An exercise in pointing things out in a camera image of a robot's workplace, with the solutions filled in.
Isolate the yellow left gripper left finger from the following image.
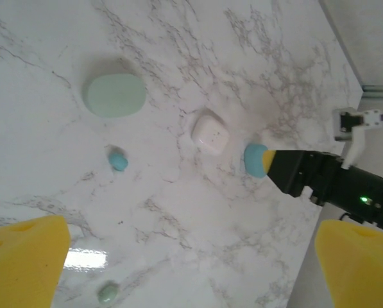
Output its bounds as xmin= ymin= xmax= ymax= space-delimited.
xmin=0 ymin=215 xmax=72 ymax=308

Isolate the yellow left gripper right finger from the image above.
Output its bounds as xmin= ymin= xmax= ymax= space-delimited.
xmin=314 ymin=219 xmax=383 ymax=308

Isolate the blue earbud charging case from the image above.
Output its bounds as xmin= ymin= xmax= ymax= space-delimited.
xmin=242 ymin=142 xmax=269 ymax=180

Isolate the white earbud charging case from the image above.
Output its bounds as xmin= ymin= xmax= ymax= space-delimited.
xmin=191 ymin=110 xmax=230 ymax=157

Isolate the blue earbud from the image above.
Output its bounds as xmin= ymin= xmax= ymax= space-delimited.
xmin=106 ymin=150 xmax=130 ymax=173

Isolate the mint green earbud charging case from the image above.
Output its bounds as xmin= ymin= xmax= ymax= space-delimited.
xmin=83 ymin=73 xmax=147 ymax=119

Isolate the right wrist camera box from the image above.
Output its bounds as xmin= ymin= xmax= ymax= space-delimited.
xmin=332 ymin=107 xmax=383 ymax=169

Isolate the aluminium frame post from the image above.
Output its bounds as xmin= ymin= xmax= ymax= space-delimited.
xmin=361 ymin=83 xmax=383 ymax=101

